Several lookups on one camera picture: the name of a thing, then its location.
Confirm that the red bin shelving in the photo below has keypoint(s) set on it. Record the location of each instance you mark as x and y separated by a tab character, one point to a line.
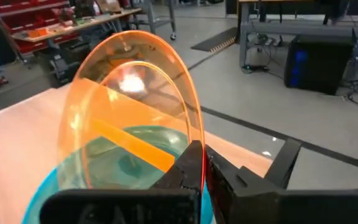
20	12

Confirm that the transparent orange plate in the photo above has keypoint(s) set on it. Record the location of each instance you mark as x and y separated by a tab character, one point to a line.
126	102

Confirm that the grey cart with casters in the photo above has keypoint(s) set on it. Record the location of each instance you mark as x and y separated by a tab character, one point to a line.
163	21

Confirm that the grey metal workbench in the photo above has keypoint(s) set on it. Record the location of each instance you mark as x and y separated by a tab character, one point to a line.
306	29

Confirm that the black computer tower blue light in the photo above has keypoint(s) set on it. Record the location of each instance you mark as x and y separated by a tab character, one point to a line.
319	65

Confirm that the transparent teal plate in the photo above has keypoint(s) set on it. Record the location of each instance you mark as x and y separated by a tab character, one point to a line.
37	194

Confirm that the black power strip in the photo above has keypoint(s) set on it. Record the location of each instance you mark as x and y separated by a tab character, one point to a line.
255	68

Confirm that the wooden workbench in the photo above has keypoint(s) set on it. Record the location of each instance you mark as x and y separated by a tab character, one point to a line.
73	26

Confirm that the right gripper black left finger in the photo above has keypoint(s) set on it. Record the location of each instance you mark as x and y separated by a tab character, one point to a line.
154	205

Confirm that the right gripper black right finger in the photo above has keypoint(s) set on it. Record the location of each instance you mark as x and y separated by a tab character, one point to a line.
259	205

